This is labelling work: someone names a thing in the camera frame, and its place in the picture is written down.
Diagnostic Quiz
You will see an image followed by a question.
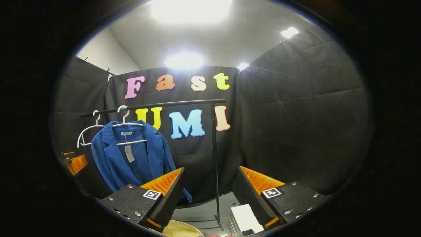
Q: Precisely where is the white box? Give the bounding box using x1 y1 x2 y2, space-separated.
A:
229 203 265 237

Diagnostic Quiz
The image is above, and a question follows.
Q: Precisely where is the white plastic hanger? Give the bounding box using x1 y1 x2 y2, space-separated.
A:
111 105 148 146
77 110 106 148

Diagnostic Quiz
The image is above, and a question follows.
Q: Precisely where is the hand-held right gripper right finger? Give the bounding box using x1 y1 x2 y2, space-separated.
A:
232 166 329 231

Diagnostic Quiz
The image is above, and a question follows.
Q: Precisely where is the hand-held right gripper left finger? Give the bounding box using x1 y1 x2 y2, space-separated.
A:
100 167 185 233

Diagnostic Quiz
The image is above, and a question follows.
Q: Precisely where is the black backdrop cloth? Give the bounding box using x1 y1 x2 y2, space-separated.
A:
49 25 374 206

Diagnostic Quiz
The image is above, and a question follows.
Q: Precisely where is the cream laundry hamper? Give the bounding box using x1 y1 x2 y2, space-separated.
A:
158 220 204 237

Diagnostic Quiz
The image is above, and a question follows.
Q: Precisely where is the black clothes rack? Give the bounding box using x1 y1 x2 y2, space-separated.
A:
80 99 227 231

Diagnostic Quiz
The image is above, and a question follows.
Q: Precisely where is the blue corduroy jacket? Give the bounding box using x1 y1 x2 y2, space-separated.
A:
91 120 193 203

